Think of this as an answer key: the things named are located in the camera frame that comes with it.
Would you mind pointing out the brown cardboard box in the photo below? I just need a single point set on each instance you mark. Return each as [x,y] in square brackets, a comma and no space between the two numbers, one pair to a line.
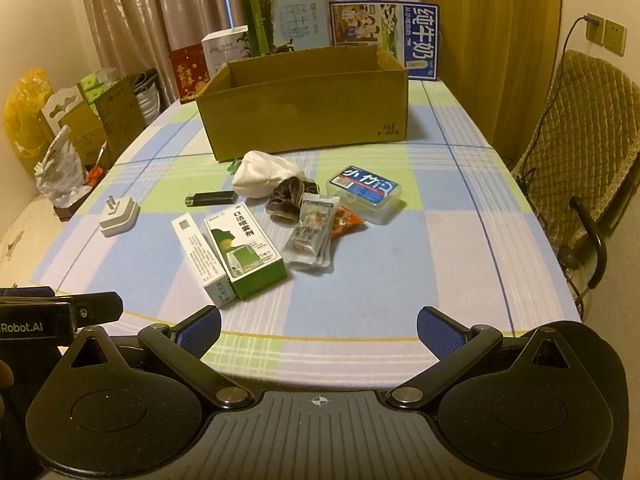
[299,100]

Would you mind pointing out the white power adapter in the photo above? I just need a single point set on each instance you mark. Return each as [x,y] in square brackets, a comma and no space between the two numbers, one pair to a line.
[119,215]

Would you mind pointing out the dark brown scrunchie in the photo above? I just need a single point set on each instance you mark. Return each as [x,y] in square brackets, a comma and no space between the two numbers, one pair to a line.
[286,199]

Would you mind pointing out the white narrow medicine box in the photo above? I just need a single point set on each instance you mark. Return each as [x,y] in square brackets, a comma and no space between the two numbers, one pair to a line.
[204,263]

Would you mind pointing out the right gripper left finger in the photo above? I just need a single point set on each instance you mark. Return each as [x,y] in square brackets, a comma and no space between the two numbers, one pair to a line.
[138,406]

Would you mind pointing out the green white medicine box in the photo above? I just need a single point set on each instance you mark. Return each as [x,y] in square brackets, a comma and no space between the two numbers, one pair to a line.
[253,264]

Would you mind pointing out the white knitted cloth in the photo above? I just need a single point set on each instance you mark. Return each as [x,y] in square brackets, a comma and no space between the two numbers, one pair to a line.
[260,173]

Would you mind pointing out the small green candy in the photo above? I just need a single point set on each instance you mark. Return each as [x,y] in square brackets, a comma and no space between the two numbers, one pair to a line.
[234,166]

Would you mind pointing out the yellow plastic bag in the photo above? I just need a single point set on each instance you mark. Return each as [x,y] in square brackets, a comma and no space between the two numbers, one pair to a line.
[27,130]

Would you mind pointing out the black lighter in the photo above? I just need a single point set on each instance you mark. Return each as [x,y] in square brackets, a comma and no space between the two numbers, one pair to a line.
[205,199]

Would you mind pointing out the orange snack packet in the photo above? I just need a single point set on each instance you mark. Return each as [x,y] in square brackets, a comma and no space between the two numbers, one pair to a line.
[344,222]

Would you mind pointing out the clear box blue label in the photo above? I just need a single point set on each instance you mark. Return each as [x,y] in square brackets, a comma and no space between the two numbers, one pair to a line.
[370,196]

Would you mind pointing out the white appliance box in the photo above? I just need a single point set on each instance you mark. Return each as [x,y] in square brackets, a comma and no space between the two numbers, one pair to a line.
[225,46]

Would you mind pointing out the quilted brown chair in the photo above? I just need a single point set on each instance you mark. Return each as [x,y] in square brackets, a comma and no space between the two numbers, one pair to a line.
[582,150]

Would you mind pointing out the green blue milk carton box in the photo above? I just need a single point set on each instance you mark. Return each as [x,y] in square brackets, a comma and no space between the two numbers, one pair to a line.
[276,26]

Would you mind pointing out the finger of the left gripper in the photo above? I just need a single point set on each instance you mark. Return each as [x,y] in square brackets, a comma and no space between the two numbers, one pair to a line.
[94,308]
[38,291]

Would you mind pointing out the green tissue packs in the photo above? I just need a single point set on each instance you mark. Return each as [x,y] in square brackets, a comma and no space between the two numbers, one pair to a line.
[95,84]

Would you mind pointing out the wall socket with plug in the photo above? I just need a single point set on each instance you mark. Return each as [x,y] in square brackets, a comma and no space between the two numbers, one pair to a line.
[595,29]

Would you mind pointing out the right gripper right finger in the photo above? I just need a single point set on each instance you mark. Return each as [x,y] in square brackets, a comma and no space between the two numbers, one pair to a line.
[534,406]

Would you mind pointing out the person's left hand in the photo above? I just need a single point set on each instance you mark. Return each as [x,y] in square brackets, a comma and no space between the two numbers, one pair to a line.
[6,381]

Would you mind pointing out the dark red tray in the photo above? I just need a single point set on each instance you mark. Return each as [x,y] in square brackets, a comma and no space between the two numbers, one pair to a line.
[66,213]

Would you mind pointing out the brown cardboard carton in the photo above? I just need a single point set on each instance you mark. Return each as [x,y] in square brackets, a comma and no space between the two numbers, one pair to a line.
[118,123]

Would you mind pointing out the clear snack packet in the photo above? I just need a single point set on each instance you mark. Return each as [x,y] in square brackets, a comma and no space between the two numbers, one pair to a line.
[310,241]

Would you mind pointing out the red gift box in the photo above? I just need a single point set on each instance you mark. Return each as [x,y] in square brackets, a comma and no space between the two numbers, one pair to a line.
[190,71]

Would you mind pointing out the wooden door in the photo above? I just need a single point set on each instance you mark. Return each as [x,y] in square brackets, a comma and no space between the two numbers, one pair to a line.
[497,57]

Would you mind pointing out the white crumpled bag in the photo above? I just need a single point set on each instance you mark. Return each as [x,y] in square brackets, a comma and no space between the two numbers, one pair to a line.
[61,176]

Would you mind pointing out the checked tablecloth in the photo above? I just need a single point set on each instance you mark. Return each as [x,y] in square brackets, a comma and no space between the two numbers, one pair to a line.
[464,241]

